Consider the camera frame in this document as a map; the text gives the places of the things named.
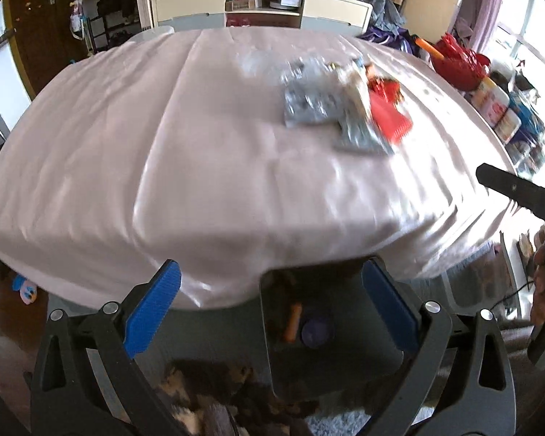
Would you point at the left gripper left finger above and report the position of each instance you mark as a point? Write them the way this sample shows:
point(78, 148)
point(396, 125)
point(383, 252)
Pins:
point(65, 396)

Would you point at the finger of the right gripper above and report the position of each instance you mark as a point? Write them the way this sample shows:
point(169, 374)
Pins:
point(523, 192)

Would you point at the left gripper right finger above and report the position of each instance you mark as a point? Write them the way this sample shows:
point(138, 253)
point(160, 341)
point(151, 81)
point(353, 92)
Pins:
point(458, 379)

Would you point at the orange foil wrapper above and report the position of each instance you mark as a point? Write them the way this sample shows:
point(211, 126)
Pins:
point(387, 88)

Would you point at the pink ribbed cup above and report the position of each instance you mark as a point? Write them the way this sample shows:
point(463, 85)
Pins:
point(392, 123)

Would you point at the silver foil wrapper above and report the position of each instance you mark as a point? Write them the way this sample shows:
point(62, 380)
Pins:
point(361, 136)
point(310, 105)

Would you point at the orange candy tube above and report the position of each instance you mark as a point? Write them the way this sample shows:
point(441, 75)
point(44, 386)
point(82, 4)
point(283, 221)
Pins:
point(292, 328)

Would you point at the white tissue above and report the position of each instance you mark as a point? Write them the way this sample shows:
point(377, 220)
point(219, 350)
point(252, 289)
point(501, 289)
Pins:
point(355, 89)

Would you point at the dark grey trash bin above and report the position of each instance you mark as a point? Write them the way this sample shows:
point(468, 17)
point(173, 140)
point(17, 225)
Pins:
point(361, 349)

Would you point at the person right hand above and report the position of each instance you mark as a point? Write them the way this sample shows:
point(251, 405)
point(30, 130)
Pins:
point(538, 307)

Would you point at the white orange-label bottle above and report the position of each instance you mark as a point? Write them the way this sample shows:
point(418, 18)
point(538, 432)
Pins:
point(507, 127)

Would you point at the white pink-label bottle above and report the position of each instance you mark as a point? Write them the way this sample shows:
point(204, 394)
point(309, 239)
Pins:
point(490, 101)

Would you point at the red plastic basket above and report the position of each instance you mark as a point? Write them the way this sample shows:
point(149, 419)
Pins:
point(461, 67)

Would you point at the purple curtain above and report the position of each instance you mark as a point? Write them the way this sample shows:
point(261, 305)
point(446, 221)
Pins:
point(488, 0)

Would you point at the pink satin tablecloth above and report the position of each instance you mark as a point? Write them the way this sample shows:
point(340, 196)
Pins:
point(165, 150)

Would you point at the beige TV cabinet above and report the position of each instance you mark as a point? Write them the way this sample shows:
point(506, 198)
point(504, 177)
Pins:
point(345, 17)

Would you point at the dark wooden door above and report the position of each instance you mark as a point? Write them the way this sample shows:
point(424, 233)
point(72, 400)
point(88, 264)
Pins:
point(42, 43)

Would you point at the orange handle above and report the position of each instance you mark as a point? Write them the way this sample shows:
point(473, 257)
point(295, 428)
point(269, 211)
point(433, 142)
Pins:
point(429, 48)

